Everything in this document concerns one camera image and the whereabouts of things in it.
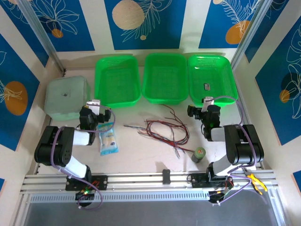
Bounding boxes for thin black wire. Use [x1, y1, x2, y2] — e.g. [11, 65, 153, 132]
[138, 130, 181, 158]

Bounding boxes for blue white snack packet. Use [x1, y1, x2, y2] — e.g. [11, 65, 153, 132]
[97, 122, 119, 156]

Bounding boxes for pale green lidded box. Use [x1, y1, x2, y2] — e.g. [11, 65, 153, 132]
[44, 75, 92, 122]

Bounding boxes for green plastic mesh basket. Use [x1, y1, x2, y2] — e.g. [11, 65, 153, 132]
[187, 54, 238, 108]
[143, 53, 189, 105]
[94, 56, 142, 109]

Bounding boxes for small dark green can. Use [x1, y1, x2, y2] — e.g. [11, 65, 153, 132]
[190, 147, 206, 164]

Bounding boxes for black clamp block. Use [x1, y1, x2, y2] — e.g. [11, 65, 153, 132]
[162, 168, 171, 185]

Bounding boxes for small black circuit board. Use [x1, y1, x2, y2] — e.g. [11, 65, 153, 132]
[208, 190, 227, 203]
[75, 189, 96, 201]

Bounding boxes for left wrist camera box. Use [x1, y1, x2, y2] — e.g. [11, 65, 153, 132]
[86, 100, 102, 114]

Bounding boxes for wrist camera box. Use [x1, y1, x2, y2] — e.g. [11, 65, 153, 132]
[202, 96, 215, 112]
[86, 100, 102, 114]

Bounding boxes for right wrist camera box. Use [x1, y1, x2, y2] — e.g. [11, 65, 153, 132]
[202, 96, 215, 112]

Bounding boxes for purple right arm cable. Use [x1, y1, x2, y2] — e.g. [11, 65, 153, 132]
[211, 95, 258, 207]

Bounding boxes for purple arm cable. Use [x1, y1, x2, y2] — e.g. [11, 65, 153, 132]
[51, 105, 116, 210]
[211, 95, 258, 207]

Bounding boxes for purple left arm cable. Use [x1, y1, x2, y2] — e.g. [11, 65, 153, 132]
[51, 105, 116, 210]

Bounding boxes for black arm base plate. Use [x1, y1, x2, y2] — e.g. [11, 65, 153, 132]
[190, 173, 235, 189]
[65, 175, 109, 191]

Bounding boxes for aluminium rail frame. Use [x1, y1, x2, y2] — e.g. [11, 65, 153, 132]
[20, 169, 280, 195]

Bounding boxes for yellow handled pliers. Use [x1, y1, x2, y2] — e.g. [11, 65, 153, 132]
[243, 168, 269, 195]

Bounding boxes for slotted grey cable duct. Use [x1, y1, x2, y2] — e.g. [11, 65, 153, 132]
[29, 191, 212, 204]

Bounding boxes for aluminium corner post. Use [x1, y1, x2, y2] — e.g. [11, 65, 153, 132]
[230, 0, 277, 69]
[17, 0, 68, 74]

